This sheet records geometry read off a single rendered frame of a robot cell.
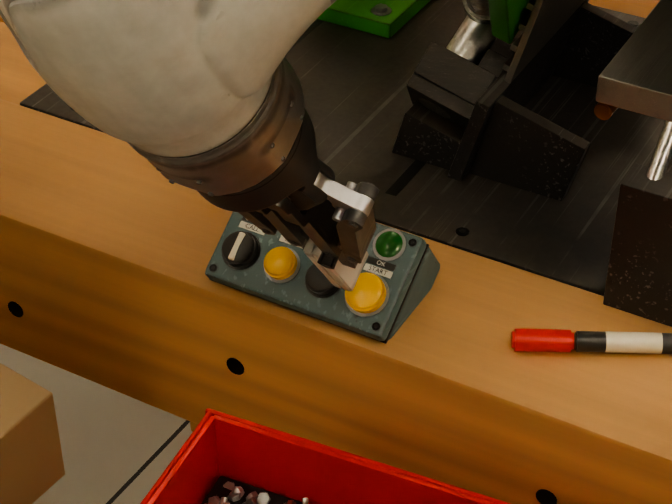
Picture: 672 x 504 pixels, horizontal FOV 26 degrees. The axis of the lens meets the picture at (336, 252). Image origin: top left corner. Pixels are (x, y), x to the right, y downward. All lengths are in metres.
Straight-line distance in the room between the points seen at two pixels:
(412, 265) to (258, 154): 0.32
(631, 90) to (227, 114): 0.30
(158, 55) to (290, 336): 0.47
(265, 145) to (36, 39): 0.16
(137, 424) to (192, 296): 1.20
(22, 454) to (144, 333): 0.22
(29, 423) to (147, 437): 1.30
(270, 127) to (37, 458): 0.35
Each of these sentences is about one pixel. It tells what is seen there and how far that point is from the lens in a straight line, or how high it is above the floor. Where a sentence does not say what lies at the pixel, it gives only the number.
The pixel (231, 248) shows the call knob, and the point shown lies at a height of 0.93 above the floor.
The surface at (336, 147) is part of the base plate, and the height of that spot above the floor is 0.90.
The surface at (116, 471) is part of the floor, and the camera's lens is 2.22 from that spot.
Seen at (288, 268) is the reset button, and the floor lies 0.93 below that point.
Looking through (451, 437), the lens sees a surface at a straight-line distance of 1.04.
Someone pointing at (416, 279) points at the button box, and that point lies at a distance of 1.05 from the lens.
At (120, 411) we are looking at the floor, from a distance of 2.31.
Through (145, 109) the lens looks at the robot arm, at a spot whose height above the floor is 1.24.
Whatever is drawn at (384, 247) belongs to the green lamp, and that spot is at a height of 0.95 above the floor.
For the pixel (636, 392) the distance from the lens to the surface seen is 1.02.
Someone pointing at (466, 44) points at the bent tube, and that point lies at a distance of 1.20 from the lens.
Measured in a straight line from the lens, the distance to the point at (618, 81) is 0.89.
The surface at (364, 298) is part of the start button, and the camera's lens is 1.02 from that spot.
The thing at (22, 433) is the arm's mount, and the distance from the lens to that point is 0.97.
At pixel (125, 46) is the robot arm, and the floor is 1.28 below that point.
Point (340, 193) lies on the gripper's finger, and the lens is 0.82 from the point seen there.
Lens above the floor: 1.58
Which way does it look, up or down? 38 degrees down
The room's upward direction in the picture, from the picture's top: straight up
